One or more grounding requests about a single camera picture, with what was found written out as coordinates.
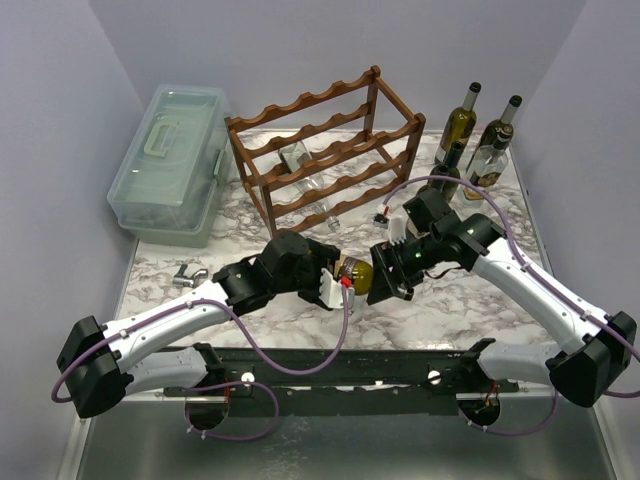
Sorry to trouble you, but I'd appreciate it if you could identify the brown wooden wine rack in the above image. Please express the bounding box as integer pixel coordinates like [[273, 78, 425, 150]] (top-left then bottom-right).
[[225, 65, 427, 236]]

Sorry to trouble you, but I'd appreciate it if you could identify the green bottle silver foil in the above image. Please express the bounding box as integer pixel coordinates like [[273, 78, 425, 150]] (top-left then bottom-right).
[[434, 82, 482, 164], [471, 95, 522, 157]]

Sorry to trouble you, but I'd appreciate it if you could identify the silver metal pipe fitting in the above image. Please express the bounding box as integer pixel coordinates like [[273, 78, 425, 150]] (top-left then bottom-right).
[[172, 264, 209, 289]]

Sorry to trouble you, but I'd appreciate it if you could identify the green bottle brown label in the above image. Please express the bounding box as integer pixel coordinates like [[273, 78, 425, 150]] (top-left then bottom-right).
[[335, 255, 374, 296]]

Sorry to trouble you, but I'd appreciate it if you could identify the clear glass wine bottle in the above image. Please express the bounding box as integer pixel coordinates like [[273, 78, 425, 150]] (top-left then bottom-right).
[[278, 141, 340, 231]]

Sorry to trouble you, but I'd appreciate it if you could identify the clear bottle black cap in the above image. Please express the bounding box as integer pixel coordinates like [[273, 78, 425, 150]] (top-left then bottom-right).
[[465, 132, 509, 191]]

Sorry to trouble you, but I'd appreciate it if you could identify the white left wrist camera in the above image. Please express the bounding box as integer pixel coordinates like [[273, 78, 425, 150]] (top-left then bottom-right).
[[319, 268, 355, 310]]

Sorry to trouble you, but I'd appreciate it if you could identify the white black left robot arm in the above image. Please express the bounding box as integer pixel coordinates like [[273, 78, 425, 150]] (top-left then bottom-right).
[[51, 230, 355, 418]]

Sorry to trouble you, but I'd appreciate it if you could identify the dark green wine bottle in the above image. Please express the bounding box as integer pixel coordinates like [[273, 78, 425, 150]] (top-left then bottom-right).
[[427, 141, 465, 203], [413, 179, 448, 234]]

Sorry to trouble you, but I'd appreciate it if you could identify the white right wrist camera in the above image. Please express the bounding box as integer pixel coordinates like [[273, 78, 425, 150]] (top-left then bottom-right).
[[374, 213, 407, 246]]

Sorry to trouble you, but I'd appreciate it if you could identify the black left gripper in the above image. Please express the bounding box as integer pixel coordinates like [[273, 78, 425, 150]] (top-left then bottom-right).
[[271, 241, 341, 304]]

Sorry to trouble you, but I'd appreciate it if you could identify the black metal base rail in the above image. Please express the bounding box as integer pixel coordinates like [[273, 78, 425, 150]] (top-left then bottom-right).
[[164, 343, 518, 420]]

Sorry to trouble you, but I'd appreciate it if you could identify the translucent green plastic toolbox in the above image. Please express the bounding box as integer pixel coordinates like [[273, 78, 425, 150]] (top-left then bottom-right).
[[107, 85, 232, 248]]

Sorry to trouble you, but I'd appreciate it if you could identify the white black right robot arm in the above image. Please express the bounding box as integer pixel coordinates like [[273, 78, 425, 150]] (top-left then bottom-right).
[[367, 190, 637, 407]]

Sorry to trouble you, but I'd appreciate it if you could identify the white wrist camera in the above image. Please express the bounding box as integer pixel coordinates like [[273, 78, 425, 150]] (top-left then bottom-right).
[[374, 213, 407, 246], [319, 268, 355, 310]]

